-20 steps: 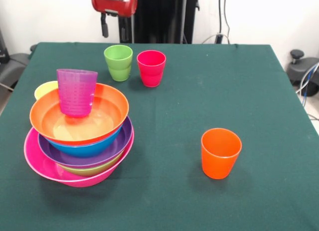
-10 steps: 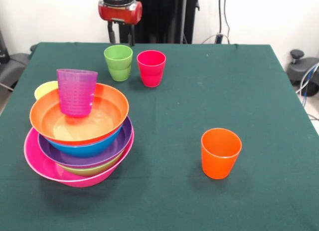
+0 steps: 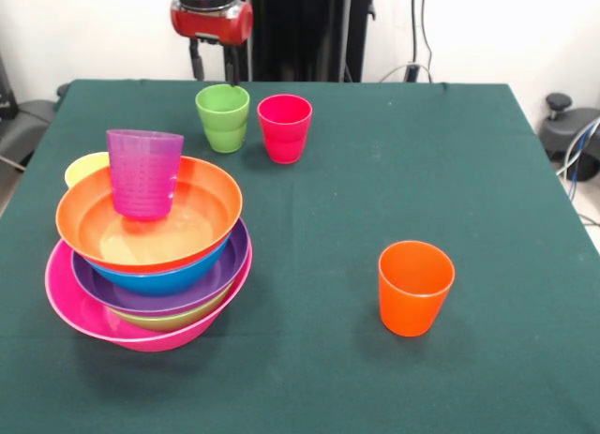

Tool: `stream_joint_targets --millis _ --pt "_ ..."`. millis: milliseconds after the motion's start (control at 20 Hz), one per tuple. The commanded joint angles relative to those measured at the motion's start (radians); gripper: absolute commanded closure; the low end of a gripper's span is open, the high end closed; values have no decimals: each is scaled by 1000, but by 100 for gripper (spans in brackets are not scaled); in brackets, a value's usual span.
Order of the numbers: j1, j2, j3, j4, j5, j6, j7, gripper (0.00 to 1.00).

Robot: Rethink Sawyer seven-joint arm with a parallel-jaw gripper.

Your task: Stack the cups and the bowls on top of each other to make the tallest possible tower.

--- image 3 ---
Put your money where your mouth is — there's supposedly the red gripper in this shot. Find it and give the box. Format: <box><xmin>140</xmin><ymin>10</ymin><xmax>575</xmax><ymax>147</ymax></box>
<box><xmin>169</xmin><ymin>0</ymin><xmax>255</xmax><ymax>87</ymax></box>

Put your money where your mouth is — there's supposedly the green cup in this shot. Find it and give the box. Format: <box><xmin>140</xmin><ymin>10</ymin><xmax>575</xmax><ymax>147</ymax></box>
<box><xmin>195</xmin><ymin>84</ymin><xmax>251</xmax><ymax>131</ymax></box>
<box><xmin>202</xmin><ymin>122</ymin><xmax>248</xmax><ymax>154</ymax></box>

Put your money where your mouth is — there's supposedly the red cup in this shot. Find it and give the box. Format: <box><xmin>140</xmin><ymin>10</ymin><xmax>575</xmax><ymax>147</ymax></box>
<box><xmin>256</xmin><ymin>94</ymin><xmax>313</xmax><ymax>165</ymax></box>

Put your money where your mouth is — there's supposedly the purple cup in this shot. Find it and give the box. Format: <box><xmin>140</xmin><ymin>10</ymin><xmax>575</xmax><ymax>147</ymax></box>
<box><xmin>105</xmin><ymin>128</ymin><xmax>186</xmax><ymax>221</ymax></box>

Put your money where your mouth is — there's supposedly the orange bowl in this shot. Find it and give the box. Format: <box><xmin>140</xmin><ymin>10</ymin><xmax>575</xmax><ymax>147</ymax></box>
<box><xmin>54</xmin><ymin>155</ymin><xmax>244</xmax><ymax>274</ymax></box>

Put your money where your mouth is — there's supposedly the purple bowl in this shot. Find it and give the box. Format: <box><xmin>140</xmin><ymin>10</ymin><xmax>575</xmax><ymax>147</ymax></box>
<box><xmin>70</xmin><ymin>217</ymin><xmax>249</xmax><ymax>318</ymax></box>

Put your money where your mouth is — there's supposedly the blue bowl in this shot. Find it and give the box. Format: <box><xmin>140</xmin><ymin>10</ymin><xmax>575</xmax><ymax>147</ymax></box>
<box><xmin>86</xmin><ymin>239</ymin><xmax>232</xmax><ymax>298</ymax></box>

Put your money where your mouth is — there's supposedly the green bowl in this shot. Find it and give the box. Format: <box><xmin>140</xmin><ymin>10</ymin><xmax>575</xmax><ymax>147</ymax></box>
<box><xmin>110</xmin><ymin>283</ymin><xmax>233</xmax><ymax>333</ymax></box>

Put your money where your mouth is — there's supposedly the pink bowl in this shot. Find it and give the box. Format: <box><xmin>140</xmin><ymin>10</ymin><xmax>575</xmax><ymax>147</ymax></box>
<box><xmin>44</xmin><ymin>236</ymin><xmax>254</xmax><ymax>352</ymax></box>

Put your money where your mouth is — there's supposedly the orange cup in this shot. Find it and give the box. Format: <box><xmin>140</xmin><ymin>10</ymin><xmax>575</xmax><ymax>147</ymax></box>
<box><xmin>377</xmin><ymin>239</ymin><xmax>457</xmax><ymax>338</ymax></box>

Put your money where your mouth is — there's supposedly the yellow cup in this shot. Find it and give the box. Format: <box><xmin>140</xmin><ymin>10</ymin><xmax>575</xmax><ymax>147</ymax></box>
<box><xmin>64</xmin><ymin>151</ymin><xmax>112</xmax><ymax>189</ymax></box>

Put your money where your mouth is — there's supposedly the black equipment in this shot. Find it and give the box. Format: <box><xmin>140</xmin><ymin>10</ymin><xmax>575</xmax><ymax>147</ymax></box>
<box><xmin>0</xmin><ymin>53</ymin><xmax>60</xmax><ymax>172</ymax></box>

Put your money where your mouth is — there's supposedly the dark green tablecloth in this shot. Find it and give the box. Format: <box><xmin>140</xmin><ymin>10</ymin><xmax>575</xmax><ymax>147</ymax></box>
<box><xmin>0</xmin><ymin>79</ymin><xmax>600</xmax><ymax>434</ymax></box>

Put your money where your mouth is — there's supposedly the black cable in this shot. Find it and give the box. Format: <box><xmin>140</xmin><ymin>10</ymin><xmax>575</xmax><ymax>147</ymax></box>
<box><xmin>420</xmin><ymin>0</ymin><xmax>434</xmax><ymax>83</ymax></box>
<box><xmin>411</xmin><ymin>0</ymin><xmax>419</xmax><ymax>67</ymax></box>

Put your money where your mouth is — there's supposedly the grey cable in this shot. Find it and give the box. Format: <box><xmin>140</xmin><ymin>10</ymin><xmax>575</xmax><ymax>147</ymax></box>
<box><xmin>556</xmin><ymin>117</ymin><xmax>600</xmax><ymax>177</ymax></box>

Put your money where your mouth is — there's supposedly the blue cable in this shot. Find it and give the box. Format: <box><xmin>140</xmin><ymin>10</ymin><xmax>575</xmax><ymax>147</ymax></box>
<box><xmin>567</xmin><ymin>118</ymin><xmax>594</xmax><ymax>187</ymax></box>

